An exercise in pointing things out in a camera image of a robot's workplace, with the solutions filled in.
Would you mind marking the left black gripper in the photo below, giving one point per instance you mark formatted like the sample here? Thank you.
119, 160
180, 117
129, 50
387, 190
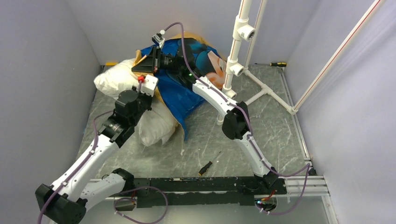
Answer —
150, 98

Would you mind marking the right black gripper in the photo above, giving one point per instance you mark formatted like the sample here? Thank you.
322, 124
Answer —
150, 64

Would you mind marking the white pillow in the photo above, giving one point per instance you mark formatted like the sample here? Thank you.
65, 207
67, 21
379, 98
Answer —
137, 108

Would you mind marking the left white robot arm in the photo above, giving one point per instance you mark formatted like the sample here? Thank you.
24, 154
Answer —
68, 198

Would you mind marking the aluminium rail frame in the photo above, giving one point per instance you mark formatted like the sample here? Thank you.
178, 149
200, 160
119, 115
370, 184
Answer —
303, 183

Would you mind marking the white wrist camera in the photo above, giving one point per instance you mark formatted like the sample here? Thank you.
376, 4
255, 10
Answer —
147, 84
158, 39

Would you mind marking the black yellow screwdriver on table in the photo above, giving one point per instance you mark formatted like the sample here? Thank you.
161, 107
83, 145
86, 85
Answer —
204, 169

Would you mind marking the screwdriver at back right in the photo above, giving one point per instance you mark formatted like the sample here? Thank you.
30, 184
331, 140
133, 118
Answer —
277, 64

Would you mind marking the yellow blue pillowcase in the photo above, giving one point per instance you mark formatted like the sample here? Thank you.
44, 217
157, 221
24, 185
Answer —
180, 55

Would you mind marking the yellow screwdriver at back left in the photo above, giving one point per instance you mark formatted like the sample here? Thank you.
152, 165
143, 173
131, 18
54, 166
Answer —
111, 63

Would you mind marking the white PVC pipe frame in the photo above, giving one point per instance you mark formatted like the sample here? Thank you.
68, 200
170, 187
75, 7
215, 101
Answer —
305, 34

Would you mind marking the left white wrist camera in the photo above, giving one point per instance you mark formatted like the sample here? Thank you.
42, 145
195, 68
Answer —
147, 84

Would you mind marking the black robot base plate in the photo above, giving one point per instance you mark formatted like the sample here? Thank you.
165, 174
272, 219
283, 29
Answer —
151, 192

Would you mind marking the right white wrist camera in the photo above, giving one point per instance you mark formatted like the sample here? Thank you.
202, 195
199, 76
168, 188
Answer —
158, 39

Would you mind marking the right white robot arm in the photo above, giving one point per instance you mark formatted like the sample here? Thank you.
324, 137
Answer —
236, 124

